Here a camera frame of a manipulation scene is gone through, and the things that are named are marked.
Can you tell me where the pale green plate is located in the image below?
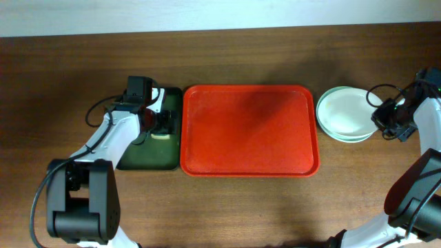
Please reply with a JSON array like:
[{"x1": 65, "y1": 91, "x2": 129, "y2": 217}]
[{"x1": 315, "y1": 86, "x2": 372, "y2": 143}]

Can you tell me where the white plate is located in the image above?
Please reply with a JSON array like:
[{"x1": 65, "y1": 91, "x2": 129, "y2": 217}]
[{"x1": 318, "y1": 87, "x2": 382, "y2": 137}]

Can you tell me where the green and yellow sponge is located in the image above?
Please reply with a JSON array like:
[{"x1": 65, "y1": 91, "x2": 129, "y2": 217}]
[{"x1": 150, "y1": 134, "x2": 170, "y2": 140}]

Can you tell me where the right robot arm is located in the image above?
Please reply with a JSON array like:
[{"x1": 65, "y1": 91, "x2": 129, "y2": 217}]
[{"x1": 324, "y1": 67, "x2": 440, "y2": 248}]

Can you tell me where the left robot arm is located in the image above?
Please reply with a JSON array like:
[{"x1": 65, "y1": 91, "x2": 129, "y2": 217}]
[{"x1": 42, "y1": 103, "x2": 177, "y2": 247}]

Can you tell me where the dark green plastic tray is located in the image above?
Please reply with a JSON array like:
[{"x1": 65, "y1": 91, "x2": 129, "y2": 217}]
[{"x1": 116, "y1": 87, "x2": 183, "y2": 170}]

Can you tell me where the red plastic tray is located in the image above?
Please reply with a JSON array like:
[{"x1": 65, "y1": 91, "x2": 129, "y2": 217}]
[{"x1": 180, "y1": 85, "x2": 320, "y2": 178}]

